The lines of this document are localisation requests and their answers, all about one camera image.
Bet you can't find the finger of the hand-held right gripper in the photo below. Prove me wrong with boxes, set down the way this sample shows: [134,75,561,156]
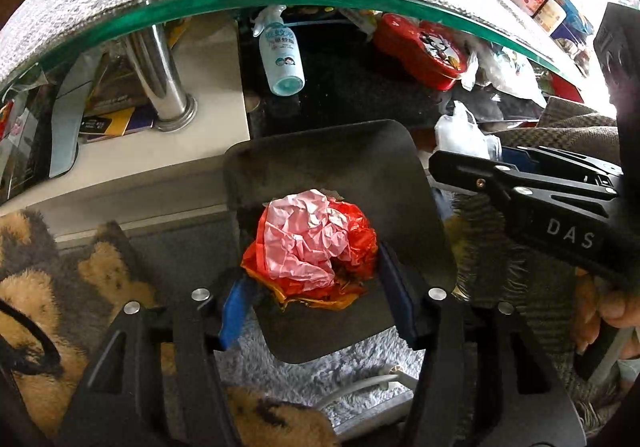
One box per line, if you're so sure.
[429,150,618,222]
[501,146,624,188]

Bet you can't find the white power cable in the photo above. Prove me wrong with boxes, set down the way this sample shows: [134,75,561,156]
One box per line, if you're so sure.
[315,364,418,428]

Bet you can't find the stack of booklets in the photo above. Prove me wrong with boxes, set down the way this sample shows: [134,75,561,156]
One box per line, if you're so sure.
[80,102,157,144]

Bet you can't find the black square tray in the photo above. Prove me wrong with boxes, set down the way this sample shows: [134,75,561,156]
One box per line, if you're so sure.
[222,119,458,365]

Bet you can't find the small white plastic bag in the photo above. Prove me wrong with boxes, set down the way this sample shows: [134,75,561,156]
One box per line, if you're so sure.
[434,101,501,160]

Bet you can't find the red plastic bag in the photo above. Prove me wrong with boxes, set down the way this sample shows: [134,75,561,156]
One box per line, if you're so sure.
[241,189,379,312]

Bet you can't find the black cable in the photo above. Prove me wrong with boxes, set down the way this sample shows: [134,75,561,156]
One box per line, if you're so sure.
[0,299,66,378]

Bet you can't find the clear plastic bags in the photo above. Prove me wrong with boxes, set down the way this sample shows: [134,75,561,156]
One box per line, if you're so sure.
[460,47,548,108]

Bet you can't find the red cartoon tin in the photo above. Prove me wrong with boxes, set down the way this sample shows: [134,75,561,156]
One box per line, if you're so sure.
[372,13,471,92]

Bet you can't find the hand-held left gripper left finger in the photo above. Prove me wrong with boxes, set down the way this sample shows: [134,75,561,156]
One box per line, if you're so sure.
[55,272,261,447]

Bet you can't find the person's right hand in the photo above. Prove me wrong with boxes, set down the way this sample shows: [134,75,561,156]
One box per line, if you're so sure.
[572,272,640,355]

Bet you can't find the white blue spray bottle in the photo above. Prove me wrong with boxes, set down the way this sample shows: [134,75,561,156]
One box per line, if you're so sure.
[251,5,306,96]

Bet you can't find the plaid woven blanket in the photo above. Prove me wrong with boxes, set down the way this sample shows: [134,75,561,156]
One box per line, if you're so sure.
[440,97,640,428]

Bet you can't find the small white bottle orange label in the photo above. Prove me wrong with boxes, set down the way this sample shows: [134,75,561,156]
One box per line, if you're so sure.
[532,0,568,35]

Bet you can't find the metal table leg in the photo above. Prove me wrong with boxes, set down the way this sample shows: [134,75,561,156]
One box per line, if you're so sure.
[125,24,198,132]

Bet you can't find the brown plush bear blanket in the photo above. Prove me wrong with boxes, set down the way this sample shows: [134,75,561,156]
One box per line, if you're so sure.
[0,209,341,447]

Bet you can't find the white lower shelf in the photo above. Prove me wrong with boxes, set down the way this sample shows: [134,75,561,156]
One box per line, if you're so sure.
[0,17,251,238]

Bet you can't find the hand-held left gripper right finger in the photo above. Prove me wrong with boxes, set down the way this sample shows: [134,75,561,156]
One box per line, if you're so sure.
[377,242,588,447]

